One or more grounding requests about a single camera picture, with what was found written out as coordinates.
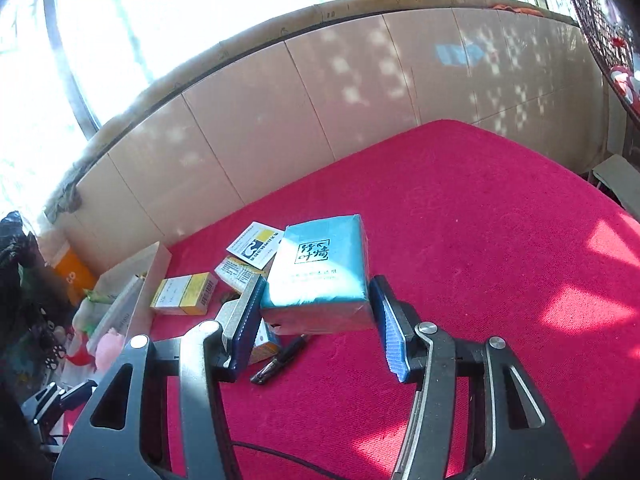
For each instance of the pink plush toy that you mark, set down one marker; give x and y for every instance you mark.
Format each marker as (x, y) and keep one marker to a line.
(110, 350)

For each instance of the white box yellow blue print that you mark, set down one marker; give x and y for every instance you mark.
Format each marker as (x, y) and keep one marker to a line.
(250, 245)

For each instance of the white box red print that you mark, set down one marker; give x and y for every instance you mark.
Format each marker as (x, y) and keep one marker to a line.
(267, 344)

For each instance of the grey rag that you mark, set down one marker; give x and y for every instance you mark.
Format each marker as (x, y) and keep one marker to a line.
(65, 200)

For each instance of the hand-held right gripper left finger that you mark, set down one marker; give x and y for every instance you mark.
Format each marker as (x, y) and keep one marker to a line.
(245, 332)

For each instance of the red white seat cushion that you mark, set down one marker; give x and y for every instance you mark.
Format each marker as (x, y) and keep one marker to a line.
(624, 82)

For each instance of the black plastic bag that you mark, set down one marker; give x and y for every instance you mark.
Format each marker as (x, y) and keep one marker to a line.
(17, 245)

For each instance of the orange cloth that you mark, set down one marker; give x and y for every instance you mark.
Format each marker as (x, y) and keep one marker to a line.
(517, 8)

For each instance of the red carpet mat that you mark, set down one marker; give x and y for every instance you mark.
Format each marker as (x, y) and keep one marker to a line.
(475, 240)

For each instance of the black pen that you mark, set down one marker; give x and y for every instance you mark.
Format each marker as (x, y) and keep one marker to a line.
(280, 359)

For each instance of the blue tissue pack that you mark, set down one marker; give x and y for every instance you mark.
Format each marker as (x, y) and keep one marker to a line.
(315, 270)

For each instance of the white box with barcode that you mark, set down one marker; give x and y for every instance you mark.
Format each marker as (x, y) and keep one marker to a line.
(185, 292)

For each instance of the beige cardboard sheet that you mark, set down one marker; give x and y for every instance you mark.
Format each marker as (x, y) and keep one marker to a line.
(620, 175)

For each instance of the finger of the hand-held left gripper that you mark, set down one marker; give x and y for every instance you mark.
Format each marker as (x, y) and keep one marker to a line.
(55, 400)

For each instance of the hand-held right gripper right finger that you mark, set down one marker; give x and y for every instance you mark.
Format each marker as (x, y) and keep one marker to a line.
(395, 342)

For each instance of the small yellow medicine box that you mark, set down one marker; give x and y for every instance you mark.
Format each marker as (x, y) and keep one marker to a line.
(235, 270)

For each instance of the beige open carton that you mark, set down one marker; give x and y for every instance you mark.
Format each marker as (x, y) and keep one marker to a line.
(150, 270)

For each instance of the wicker hanging chair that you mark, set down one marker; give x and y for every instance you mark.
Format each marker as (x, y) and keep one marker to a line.
(600, 20)

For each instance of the glass window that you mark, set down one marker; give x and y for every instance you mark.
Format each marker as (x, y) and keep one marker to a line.
(200, 20)

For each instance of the orange white bag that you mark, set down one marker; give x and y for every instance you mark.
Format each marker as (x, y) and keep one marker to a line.
(75, 275)

